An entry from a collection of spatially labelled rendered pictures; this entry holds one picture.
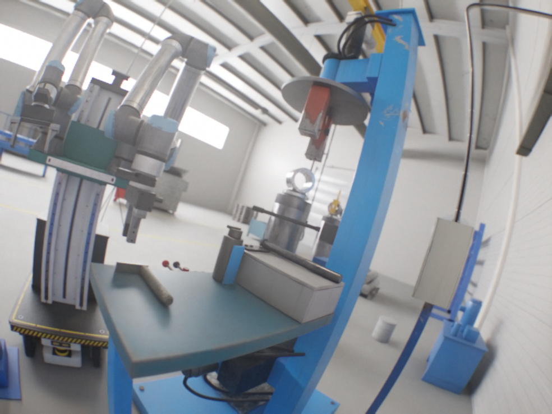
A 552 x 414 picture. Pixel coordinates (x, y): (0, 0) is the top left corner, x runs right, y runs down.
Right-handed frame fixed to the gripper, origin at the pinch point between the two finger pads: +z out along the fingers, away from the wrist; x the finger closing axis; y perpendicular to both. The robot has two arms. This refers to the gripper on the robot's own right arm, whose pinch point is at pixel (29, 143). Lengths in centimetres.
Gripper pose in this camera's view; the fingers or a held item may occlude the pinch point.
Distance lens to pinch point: 98.5
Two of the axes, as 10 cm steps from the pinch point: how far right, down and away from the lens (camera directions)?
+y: -7.5, 1.8, 6.3
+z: 0.7, 9.8, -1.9
